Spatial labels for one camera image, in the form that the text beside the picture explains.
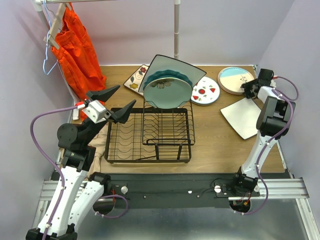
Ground blue and cream round plate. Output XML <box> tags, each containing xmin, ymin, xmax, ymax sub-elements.
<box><xmin>220</xmin><ymin>85</ymin><xmax>245</xmax><ymax>95</ymax></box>

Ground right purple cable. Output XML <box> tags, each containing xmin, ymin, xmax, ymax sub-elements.
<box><xmin>233</xmin><ymin>75</ymin><xmax>300</xmax><ymax>216</ymax></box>

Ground watermelon round plate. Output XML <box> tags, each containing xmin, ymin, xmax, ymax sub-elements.
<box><xmin>191</xmin><ymin>76</ymin><xmax>221</xmax><ymax>106</ymax></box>

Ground black wire dish rack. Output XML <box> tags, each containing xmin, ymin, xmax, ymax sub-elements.
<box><xmin>104</xmin><ymin>101</ymin><xmax>196</xmax><ymax>164</ymax></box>

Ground white clothes rack frame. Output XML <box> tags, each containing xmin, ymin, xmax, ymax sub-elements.
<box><xmin>31</xmin><ymin>0</ymin><xmax>181</xmax><ymax>60</ymax></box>

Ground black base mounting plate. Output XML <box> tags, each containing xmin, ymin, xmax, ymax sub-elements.
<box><xmin>104</xmin><ymin>173</ymin><xmax>258</xmax><ymax>209</ymax></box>

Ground purple cable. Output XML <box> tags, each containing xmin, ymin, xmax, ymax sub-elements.
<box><xmin>29</xmin><ymin>101</ymin><xmax>130</xmax><ymax>240</ymax></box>
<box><xmin>233</xmin><ymin>75</ymin><xmax>300</xmax><ymax>216</ymax></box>

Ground teal rimmed plate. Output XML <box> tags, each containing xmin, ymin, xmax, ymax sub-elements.
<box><xmin>143</xmin><ymin>69</ymin><xmax>193</xmax><ymax>88</ymax></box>

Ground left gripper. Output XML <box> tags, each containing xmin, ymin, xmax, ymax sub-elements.
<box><xmin>83</xmin><ymin>84</ymin><xmax>137</xmax><ymax>145</ymax></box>

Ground grey square plate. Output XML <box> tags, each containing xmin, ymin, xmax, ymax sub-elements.
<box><xmin>220</xmin><ymin>98</ymin><xmax>261</xmax><ymax>140</ymax></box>

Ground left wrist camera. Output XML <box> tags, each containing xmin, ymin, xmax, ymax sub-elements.
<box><xmin>82</xmin><ymin>100</ymin><xmax>112</xmax><ymax>124</ymax></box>

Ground wooden clip hanger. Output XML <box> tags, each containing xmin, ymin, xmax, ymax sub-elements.
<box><xmin>44</xmin><ymin>1</ymin><xmax>72</xmax><ymax>50</ymax></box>

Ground flower square plate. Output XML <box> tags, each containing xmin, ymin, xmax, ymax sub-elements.
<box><xmin>123</xmin><ymin>64</ymin><xmax>149</xmax><ymax>97</ymax></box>

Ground blue wire hanger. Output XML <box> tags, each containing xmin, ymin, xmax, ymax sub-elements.
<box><xmin>42</xmin><ymin>0</ymin><xmax>58</xmax><ymax>76</ymax></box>

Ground beige cloth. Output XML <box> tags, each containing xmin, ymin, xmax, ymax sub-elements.
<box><xmin>57</xmin><ymin>123</ymin><xmax>107</xmax><ymax>175</ymax></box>

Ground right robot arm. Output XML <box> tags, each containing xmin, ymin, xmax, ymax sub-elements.
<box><xmin>230</xmin><ymin>68</ymin><xmax>299</xmax><ymax>196</ymax></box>

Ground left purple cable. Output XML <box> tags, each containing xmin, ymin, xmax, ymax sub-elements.
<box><xmin>29</xmin><ymin>101</ymin><xmax>130</xmax><ymax>240</ymax></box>

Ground large white square plate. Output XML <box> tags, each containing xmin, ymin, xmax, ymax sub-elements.
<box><xmin>138</xmin><ymin>54</ymin><xmax>207</xmax><ymax>93</ymax></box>

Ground orange shorts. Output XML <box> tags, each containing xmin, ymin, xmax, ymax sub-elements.
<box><xmin>51</xmin><ymin>2</ymin><xmax>108</xmax><ymax>121</ymax></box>

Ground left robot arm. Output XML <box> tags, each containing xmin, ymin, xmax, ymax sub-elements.
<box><xmin>25</xmin><ymin>85</ymin><xmax>136</xmax><ymax>240</ymax></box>

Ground mint green flower plate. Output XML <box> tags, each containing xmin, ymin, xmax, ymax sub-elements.
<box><xmin>143</xmin><ymin>77</ymin><xmax>193</xmax><ymax>109</ymax></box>

